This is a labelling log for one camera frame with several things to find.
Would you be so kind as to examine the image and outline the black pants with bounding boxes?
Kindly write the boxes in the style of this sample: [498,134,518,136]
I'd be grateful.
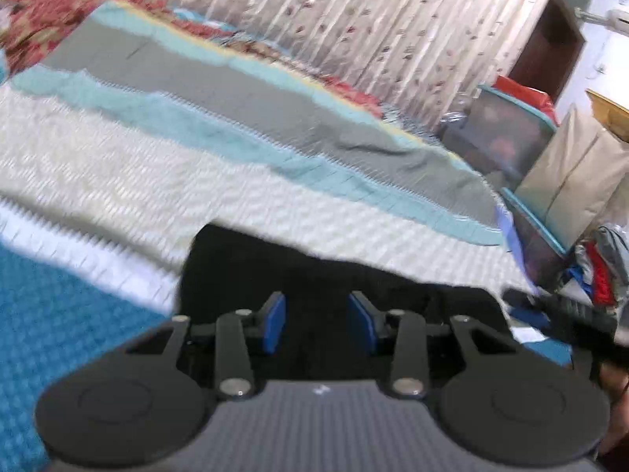
[179,224,511,382]

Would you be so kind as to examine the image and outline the right hand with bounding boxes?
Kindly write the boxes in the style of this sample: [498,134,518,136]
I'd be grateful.
[599,363,629,455]

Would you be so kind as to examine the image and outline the colourful clothes pile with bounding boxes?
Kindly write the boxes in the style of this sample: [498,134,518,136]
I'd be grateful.
[559,224,628,311]

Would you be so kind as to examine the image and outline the lower clear storage bag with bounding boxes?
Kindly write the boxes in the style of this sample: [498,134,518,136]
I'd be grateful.
[500,188,569,290]

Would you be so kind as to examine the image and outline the beige fabric storage bag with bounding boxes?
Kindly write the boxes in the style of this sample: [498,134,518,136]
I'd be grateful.
[515,105,628,248]

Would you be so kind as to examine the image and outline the patterned teal grey bedsheet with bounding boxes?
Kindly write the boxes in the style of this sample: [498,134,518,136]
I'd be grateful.
[0,0,574,472]

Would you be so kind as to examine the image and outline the dark wooden door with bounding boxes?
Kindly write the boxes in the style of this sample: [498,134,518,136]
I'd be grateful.
[509,0,585,103]

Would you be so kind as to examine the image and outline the beige leaf-print curtain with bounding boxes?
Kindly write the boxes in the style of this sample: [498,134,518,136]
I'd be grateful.
[168,0,548,126]

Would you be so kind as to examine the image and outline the red floral blanket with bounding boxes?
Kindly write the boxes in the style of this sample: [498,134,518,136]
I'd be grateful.
[1,0,385,118]

